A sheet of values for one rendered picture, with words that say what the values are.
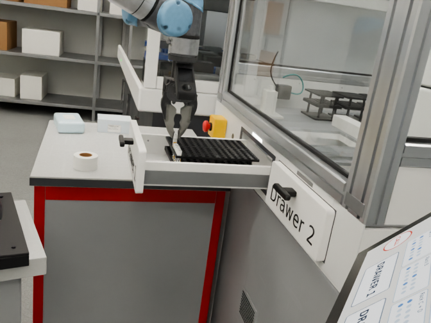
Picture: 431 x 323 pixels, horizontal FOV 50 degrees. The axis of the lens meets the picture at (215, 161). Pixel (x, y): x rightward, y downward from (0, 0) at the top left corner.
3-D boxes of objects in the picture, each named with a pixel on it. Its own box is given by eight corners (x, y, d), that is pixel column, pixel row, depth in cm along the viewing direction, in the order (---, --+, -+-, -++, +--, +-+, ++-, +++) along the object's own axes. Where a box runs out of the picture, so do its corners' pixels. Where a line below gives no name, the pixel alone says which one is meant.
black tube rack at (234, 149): (173, 179, 117) (176, 155, 115) (163, 157, 133) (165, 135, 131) (255, 182, 123) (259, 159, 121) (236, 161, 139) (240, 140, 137)
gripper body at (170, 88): (188, 99, 125) (193, 54, 122) (194, 106, 118) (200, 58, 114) (160, 97, 123) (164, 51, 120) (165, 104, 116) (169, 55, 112)
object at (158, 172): (142, 186, 111) (145, 161, 109) (134, 152, 134) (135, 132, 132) (295, 190, 122) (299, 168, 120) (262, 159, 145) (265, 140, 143)
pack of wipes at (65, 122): (84, 134, 171) (85, 122, 169) (58, 133, 167) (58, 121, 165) (78, 123, 184) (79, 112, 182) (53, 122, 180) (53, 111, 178)
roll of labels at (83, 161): (77, 172, 133) (77, 159, 132) (70, 164, 139) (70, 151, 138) (100, 170, 137) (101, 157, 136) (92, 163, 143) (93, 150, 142)
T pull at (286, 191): (285, 201, 96) (286, 195, 95) (272, 188, 102) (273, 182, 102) (301, 202, 97) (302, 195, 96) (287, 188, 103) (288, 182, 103)
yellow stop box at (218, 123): (210, 139, 157) (213, 118, 154) (205, 133, 163) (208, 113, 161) (224, 140, 158) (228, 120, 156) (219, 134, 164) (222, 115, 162)
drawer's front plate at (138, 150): (135, 194, 109) (138, 150, 106) (127, 155, 136) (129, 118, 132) (142, 194, 110) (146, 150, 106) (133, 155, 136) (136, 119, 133)
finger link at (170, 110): (170, 132, 126) (175, 99, 123) (173, 139, 120) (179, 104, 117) (158, 131, 125) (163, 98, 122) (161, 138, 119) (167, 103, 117)
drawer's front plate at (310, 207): (315, 263, 89) (327, 211, 86) (265, 201, 116) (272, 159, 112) (324, 262, 90) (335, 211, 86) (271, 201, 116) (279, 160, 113)
